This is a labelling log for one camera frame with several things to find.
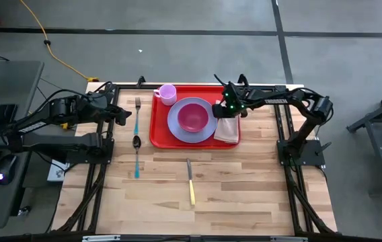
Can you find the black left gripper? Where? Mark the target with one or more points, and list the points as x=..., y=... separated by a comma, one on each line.
x=105, y=107

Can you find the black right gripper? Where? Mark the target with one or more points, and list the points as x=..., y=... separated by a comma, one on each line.
x=226, y=111

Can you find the beige napkin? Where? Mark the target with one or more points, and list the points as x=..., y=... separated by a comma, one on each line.
x=227, y=131

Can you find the magenta plastic bowl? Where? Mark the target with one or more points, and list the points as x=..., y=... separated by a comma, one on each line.
x=192, y=117

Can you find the lavender plastic plate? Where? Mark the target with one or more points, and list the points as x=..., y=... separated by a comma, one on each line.
x=191, y=137

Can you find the pink plastic mug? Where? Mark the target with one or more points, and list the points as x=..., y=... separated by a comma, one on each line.
x=167, y=94

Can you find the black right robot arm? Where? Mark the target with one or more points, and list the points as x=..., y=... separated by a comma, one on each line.
x=278, y=100

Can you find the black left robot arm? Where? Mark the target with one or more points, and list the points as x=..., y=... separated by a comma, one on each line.
x=33, y=127

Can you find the red plastic tray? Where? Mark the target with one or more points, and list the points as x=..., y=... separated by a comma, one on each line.
x=159, y=134

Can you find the white power box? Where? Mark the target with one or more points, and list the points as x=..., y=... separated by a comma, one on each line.
x=56, y=173

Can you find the grey side desk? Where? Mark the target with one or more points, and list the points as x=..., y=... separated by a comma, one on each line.
x=16, y=84

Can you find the black smartphone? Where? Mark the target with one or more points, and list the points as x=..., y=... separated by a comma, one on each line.
x=3, y=117

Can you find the black computer mouse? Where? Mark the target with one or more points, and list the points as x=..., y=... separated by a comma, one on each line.
x=6, y=169

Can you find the black metal table frame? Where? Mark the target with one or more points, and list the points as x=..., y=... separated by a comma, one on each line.
x=127, y=88

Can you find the black frame clamp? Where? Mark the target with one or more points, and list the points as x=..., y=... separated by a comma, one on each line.
x=140, y=80
x=243, y=79

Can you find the silver metal bracket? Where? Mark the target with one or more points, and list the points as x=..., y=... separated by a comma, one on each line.
x=100, y=238
x=288, y=239

